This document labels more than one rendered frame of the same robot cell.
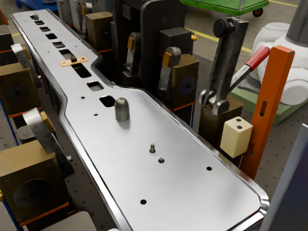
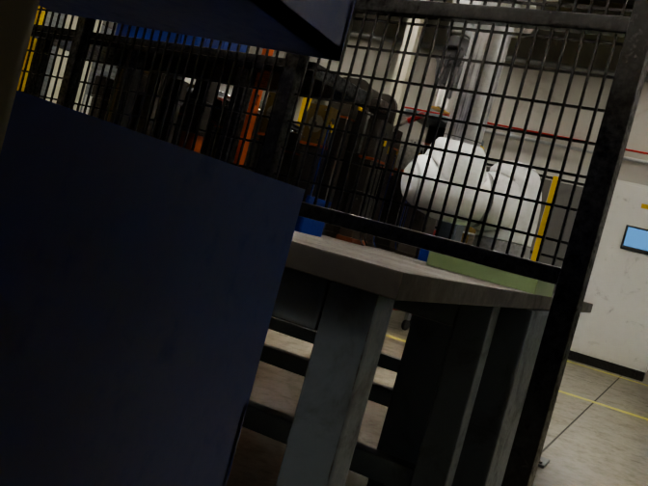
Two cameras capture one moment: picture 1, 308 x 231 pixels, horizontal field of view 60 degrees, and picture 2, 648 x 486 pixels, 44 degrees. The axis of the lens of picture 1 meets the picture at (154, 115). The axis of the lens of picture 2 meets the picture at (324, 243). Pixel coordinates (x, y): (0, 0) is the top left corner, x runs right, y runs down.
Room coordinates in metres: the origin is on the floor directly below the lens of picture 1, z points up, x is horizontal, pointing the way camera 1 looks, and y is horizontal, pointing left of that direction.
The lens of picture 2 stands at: (-0.34, -2.28, 0.74)
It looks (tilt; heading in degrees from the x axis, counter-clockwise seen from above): 1 degrees down; 64
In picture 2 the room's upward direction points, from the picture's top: 15 degrees clockwise
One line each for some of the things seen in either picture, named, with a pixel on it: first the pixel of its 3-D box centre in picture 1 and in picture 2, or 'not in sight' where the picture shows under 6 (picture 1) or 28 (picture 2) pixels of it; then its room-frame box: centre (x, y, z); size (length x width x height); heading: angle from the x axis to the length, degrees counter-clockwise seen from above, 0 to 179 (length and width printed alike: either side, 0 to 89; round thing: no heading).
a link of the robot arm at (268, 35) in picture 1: (273, 51); (508, 202); (1.03, -0.49, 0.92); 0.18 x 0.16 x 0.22; 173
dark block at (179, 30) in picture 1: (172, 100); (329, 164); (0.68, -0.05, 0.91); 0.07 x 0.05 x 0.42; 121
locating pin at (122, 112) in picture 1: (122, 110); not in sight; (0.47, 0.07, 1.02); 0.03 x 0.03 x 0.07
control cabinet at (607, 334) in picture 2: not in sight; (635, 259); (6.42, 4.12, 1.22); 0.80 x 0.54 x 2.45; 130
